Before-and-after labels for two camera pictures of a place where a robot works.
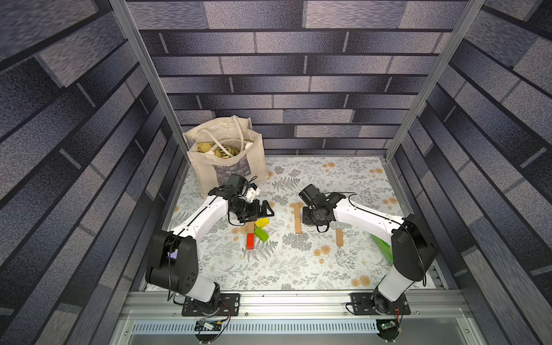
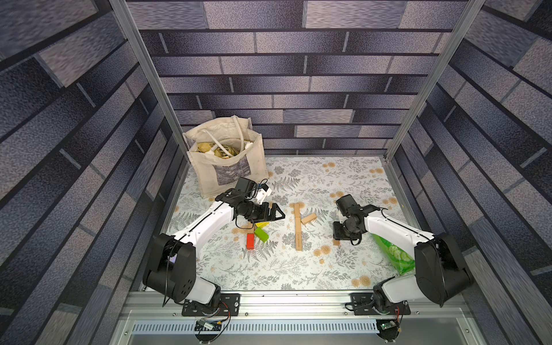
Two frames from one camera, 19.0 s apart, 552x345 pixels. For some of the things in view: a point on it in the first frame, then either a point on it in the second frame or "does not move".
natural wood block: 297,225 does not move
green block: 261,234 does not move
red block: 250,241 does not move
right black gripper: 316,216 -> 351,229
